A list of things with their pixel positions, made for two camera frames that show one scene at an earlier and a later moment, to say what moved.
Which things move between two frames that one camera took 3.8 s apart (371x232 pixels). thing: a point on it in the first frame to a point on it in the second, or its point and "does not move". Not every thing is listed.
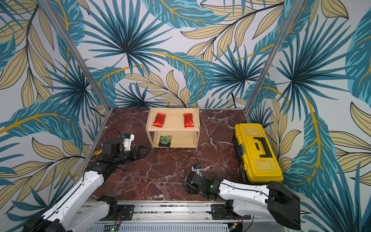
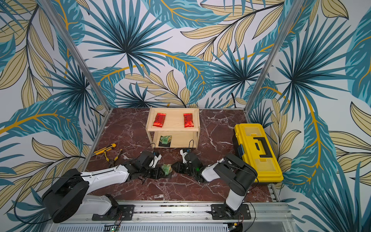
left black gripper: [140, 155] to [157, 173]
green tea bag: [165, 141] does not move
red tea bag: [159, 120] does not move
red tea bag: [189, 122] does not move
